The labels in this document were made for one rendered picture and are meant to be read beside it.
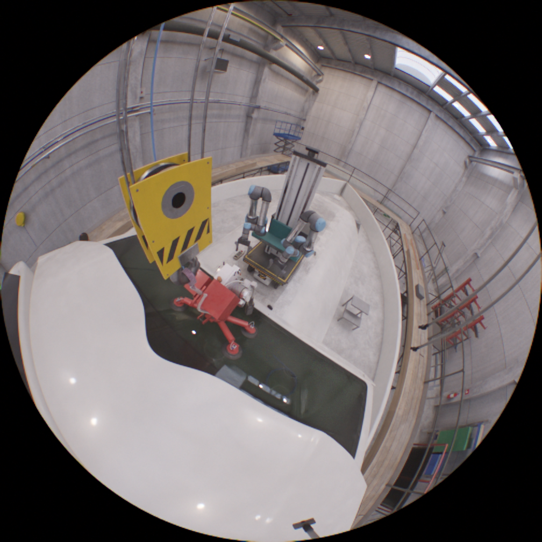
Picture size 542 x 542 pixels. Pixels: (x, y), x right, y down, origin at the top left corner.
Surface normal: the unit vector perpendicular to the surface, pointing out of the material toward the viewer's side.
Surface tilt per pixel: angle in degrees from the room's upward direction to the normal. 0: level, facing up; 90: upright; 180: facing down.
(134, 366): 20
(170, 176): 90
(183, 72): 90
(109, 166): 90
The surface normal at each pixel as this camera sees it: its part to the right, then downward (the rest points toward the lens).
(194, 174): 0.82, 0.54
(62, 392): 0.36, -0.78
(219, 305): 0.02, -0.35
